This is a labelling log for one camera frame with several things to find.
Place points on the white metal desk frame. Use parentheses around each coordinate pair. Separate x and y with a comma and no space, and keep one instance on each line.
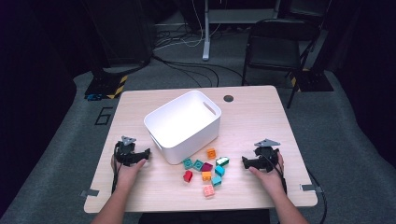
(206,34)

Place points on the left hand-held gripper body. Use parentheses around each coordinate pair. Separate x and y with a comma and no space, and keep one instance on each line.
(126,155)

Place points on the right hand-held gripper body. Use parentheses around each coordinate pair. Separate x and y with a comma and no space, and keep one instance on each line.
(267,157)

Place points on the black stand base hazard stripes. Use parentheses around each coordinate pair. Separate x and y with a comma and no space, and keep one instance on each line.
(106,85)
(311,81)

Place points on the large dark box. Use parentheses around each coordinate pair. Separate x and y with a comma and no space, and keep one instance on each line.
(124,31)

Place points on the person's dark clothing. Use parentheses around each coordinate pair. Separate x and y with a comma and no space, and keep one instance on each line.
(202,217)

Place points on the orange toy brick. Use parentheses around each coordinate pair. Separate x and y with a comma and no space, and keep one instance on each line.
(206,176)
(211,153)

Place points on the pink toy brick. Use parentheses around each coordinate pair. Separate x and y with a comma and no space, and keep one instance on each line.
(209,190)

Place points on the black folding chair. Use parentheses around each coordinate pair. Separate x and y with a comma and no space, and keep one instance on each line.
(274,43)

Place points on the magenta toy brick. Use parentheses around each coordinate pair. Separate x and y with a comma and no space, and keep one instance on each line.
(206,167)

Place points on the person's right hand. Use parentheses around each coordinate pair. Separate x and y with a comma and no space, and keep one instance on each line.
(272,182)

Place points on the dark round table grommet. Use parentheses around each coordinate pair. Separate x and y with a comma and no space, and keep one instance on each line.
(228,98)

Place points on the red toy brick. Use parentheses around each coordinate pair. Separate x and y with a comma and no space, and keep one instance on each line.
(187,176)

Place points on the person's left hand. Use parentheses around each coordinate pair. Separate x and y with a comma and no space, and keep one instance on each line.
(124,175)

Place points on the white plastic storage bin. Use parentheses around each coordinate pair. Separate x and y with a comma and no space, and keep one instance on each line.
(183,121)

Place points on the small blue object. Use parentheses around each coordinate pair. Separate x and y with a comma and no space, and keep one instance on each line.
(93,97)

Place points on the grey tape strip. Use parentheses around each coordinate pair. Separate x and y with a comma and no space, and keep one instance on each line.
(309,187)
(89,193)

